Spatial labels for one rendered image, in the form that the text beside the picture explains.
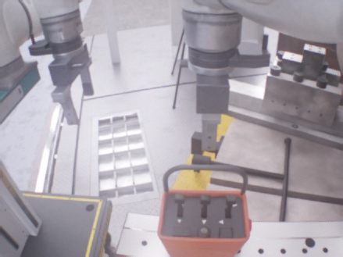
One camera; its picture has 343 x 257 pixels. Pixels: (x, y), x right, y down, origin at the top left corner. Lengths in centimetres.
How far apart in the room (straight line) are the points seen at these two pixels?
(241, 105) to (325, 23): 155
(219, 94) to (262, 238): 45
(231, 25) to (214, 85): 9
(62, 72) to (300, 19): 47
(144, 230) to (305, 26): 62
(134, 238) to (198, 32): 53
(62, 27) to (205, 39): 31
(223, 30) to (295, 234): 57
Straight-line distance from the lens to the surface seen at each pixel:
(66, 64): 55
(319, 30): 21
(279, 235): 73
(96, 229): 119
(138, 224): 72
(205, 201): 55
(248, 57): 39
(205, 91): 37
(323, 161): 158
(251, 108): 172
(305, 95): 151
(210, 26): 35
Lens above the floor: 130
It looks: 38 degrees down
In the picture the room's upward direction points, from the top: 3 degrees counter-clockwise
